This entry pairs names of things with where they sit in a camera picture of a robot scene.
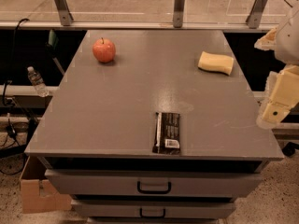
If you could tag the yellow sponge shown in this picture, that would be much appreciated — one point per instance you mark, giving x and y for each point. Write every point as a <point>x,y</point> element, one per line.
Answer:
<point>216,63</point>

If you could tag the brown cardboard box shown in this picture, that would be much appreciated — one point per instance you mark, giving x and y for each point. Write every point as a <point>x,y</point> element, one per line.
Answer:
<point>38,195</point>

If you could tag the clear plastic water bottle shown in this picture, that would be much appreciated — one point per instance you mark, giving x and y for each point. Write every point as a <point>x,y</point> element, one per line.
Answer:
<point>37,82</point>

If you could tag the lower grey drawer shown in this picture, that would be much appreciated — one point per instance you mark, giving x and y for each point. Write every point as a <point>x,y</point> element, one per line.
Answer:
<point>142,209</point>

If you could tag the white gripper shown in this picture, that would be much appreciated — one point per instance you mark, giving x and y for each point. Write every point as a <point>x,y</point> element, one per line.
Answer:
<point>290,44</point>

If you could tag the left metal bracket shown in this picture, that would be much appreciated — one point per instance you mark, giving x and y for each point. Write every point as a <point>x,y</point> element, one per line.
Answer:
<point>65,15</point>

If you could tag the grey drawer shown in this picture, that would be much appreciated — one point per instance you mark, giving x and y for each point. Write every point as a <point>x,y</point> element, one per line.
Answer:
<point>153,183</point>
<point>142,209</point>

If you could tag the right metal bracket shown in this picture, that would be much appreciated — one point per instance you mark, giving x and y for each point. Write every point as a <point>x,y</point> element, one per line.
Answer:
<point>254,19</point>

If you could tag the metal bracket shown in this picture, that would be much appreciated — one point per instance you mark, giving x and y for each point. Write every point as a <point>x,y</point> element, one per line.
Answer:
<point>65,15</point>
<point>254,19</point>
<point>178,13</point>

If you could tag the black rxbar chocolate wrapper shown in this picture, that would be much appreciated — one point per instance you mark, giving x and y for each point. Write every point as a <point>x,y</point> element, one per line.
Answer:
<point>167,139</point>

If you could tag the middle metal bracket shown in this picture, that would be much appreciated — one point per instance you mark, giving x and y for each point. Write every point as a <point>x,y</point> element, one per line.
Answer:
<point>178,13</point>

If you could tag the green handled tool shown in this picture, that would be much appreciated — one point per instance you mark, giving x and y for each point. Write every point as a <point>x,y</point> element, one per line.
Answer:
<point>51,46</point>

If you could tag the upper grey drawer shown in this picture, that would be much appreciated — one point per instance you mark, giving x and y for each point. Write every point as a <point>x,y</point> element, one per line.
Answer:
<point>153,183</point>

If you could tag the red apple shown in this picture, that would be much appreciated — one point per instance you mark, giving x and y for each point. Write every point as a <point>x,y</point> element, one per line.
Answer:
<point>104,50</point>

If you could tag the grey drawer cabinet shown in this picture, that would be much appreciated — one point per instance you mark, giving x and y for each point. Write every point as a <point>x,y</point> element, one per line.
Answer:
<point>103,116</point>

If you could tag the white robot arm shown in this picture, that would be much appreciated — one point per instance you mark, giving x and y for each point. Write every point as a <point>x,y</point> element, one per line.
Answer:
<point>283,39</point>

